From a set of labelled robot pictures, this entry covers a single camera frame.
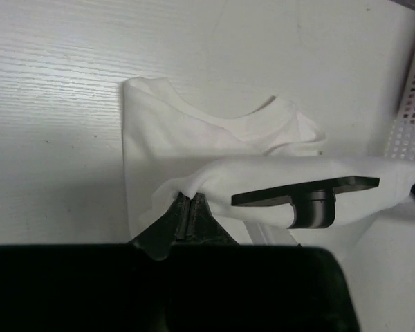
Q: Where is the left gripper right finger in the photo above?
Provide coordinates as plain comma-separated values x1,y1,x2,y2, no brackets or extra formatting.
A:
165,193,360,332

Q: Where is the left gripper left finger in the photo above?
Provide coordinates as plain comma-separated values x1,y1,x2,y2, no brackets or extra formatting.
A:
0,195,190,331

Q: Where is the white t shirt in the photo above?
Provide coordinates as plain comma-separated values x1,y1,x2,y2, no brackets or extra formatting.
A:
122,77,415,254

